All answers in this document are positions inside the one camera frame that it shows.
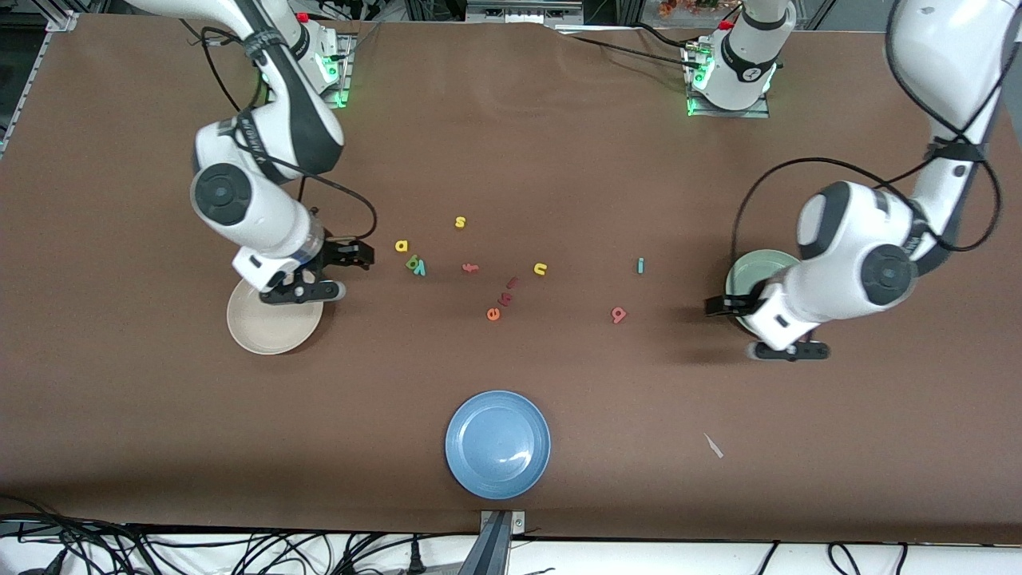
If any beige brown plate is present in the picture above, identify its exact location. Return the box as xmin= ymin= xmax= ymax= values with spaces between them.
xmin=226 ymin=276 xmax=325 ymax=355

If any green plate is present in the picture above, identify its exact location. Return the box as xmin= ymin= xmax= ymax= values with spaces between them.
xmin=725 ymin=249 xmax=802 ymax=336

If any brown table cover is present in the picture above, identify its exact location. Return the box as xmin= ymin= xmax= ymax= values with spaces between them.
xmin=0 ymin=12 xmax=1022 ymax=544

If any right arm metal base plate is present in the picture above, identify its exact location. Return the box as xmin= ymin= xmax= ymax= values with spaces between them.
xmin=265 ymin=32 xmax=356 ymax=109

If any aluminium frame rail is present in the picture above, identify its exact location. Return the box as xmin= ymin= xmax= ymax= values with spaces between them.
xmin=0 ymin=12 xmax=81 ymax=153

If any grey metal camera bracket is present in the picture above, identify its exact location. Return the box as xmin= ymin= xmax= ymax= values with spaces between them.
xmin=479 ymin=510 xmax=526 ymax=575

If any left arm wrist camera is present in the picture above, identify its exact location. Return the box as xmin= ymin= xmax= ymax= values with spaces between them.
xmin=747 ymin=340 xmax=831 ymax=363

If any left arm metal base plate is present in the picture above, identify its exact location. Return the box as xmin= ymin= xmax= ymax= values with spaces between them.
xmin=687 ymin=40 xmax=772 ymax=119

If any blue plate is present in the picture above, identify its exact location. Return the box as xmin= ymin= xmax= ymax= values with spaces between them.
xmin=445 ymin=390 xmax=552 ymax=501

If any grey metal box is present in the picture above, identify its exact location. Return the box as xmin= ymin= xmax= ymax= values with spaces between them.
xmin=467 ymin=0 xmax=584 ymax=25

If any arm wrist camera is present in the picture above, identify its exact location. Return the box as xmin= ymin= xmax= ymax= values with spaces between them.
xmin=259 ymin=272 xmax=347 ymax=306
xmin=747 ymin=340 xmax=831 ymax=363

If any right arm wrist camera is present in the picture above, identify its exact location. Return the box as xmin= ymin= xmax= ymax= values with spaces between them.
xmin=259 ymin=272 xmax=347 ymax=306

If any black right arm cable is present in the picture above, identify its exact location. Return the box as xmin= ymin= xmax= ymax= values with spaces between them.
xmin=180 ymin=20 xmax=378 ymax=240

